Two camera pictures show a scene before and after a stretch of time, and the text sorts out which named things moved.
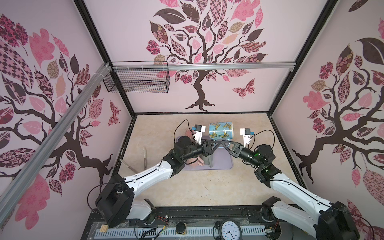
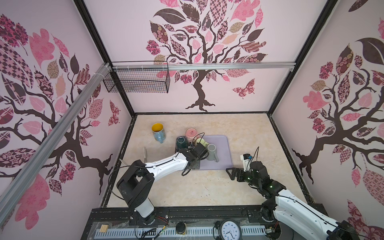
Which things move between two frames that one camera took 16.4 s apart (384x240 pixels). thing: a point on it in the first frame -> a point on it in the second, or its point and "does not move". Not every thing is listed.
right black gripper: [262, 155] -> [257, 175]
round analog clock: [230, 230] does not move
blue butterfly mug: [221, 131] -> [159, 134]
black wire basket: [139, 77] does not move
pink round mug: [189, 133] does not move
